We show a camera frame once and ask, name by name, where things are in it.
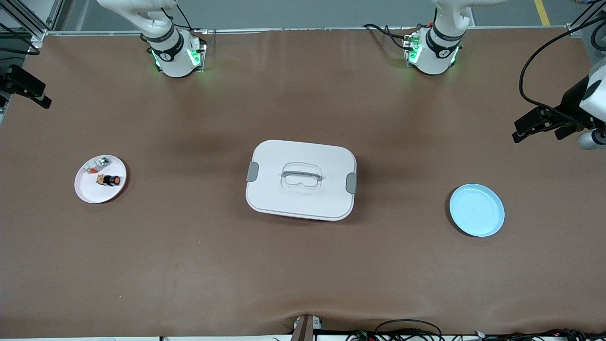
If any white lidded plastic box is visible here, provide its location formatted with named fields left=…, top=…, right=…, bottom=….
left=245, top=139, right=358, bottom=222

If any light blue round plate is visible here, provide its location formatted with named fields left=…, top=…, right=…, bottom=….
left=449, top=183, right=506, bottom=238

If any pale pink round plate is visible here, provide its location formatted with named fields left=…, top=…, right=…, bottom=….
left=74, top=154, right=127, bottom=204

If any brown table mat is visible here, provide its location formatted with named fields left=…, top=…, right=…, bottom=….
left=0, top=27, right=606, bottom=338

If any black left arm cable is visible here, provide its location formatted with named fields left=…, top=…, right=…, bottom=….
left=519, top=23, right=606, bottom=125

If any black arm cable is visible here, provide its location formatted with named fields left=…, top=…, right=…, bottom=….
left=519, top=23, right=606, bottom=125
left=0, top=23, right=41, bottom=55

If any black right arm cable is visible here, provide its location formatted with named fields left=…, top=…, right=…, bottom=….
left=0, top=23, right=41, bottom=55

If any aluminium frame profile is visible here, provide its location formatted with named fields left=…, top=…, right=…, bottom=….
left=566, top=0, right=606, bottom=38
left=0, top=0, right=64, bottom=48

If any white and red switch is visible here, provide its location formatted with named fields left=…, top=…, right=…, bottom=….
left=81, top=157, right=111, bottom=175

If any black left base cable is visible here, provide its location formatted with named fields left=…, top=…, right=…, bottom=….
left=364, top=23, right=419, bottom=50

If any long black cable bundle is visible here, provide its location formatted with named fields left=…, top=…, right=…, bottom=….
left=473, top=328, right=606, bottom=341

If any silver table edge rail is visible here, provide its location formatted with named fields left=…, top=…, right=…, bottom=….
left=45, top=26, right=576, bottom=36

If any looped black cable bundle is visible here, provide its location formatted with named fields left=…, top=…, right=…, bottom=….
left=348, top=319, right=446, bottom=341

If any brown camera mount bracket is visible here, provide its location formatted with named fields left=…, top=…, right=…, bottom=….
left=290, top=314, right=323, bottom=341

